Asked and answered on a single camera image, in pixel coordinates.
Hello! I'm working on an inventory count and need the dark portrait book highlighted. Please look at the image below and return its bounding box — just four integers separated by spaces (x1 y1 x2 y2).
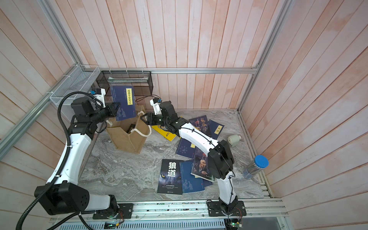
191 148 215 182
189 115 211 137

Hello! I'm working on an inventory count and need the brown book Scroll Marked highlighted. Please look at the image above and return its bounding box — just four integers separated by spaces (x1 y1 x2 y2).
126 123 136 134

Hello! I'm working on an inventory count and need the purple book yellow label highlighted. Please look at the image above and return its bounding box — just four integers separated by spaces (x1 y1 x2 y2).
110 85 136 121

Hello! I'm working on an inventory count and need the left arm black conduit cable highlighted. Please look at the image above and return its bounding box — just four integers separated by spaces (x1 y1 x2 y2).
15 91 95 230

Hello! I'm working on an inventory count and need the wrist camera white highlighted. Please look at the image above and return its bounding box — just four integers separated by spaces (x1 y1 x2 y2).
150 97 162 115
90 88 106 107

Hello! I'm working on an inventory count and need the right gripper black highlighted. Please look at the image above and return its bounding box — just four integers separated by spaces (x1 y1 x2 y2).
140 114 172 129

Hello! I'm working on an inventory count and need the white tape roll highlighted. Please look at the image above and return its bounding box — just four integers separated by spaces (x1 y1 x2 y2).
227 134 242 147

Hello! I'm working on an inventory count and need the black wolf book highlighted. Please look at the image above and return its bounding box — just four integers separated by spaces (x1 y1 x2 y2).
157 159 183 195

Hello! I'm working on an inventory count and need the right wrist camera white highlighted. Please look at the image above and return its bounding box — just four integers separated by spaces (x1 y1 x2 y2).
150 97 162 115

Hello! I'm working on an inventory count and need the blue book yellow label middle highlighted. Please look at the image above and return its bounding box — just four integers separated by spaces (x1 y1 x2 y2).
176 139 197 159

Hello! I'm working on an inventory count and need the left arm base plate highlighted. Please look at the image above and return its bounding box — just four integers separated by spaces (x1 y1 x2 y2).
93 203 134 220

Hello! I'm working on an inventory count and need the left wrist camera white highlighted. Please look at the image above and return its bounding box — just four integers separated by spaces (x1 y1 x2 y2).
90 88 106 107

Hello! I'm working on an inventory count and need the dark portrait book far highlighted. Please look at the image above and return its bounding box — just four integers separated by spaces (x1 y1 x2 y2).
189 115 211 137

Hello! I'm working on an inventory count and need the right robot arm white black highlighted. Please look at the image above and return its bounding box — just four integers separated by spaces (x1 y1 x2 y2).
143 97 238 215

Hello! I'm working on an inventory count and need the aluminium frame bar back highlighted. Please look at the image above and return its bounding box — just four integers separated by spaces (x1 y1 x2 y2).
82 65 258 74

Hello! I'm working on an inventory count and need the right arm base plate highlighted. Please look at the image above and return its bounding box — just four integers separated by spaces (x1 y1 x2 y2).
206 199 247 218

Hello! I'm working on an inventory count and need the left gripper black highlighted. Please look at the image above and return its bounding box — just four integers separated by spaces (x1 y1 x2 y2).
89 102 121 124

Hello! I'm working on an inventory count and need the dark portrait book near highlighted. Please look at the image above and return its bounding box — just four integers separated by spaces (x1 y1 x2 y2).
191 148 215 182

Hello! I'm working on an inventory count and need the brown canvas tote bag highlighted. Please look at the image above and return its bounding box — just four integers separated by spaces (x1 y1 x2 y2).
107 105 152 154

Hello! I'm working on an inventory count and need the clear tube blue cap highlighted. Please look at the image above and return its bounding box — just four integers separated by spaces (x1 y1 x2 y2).
243 155 269 180

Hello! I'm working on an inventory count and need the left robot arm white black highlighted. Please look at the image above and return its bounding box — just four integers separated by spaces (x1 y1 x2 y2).
34 93 119 217

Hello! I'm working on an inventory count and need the black mesh wall basket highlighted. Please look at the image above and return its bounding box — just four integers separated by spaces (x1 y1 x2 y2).
96 70 153 97

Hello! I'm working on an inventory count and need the yellow book left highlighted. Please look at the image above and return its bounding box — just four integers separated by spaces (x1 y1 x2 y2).
152 126 176 142

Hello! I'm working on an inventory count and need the blue book bottom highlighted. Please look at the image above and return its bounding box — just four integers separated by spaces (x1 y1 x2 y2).
180 160 213 194

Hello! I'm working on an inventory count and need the white wire mesh shelf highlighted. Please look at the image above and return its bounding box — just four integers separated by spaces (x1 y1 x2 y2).
50 65 100 108

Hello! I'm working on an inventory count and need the aluminium rail front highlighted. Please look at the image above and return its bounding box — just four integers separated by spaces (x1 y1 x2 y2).
51 198 289 223

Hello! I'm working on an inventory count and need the small blue book far right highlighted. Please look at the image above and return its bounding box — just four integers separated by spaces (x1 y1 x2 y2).
209 120 224 140

